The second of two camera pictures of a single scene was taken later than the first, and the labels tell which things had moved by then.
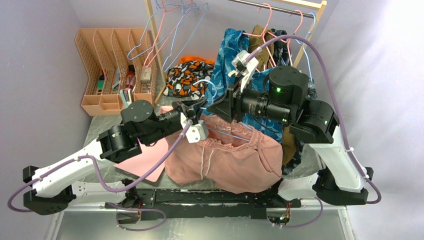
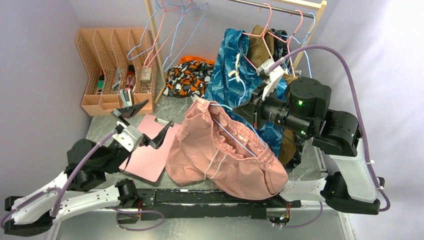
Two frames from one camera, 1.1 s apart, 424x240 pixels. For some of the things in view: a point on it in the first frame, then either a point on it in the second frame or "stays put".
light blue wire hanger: [215, 96] to [249, 124]
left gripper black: [189, 108] to [127, 112]
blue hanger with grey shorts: [304, 46] stays put
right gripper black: [230, 107] to [254, 111]
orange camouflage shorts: [189, 78] stays put
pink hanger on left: [190, 2] stays put
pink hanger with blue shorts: [262, 33] stays put
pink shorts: [238, 158] stays put
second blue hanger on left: [182, 16] stays put
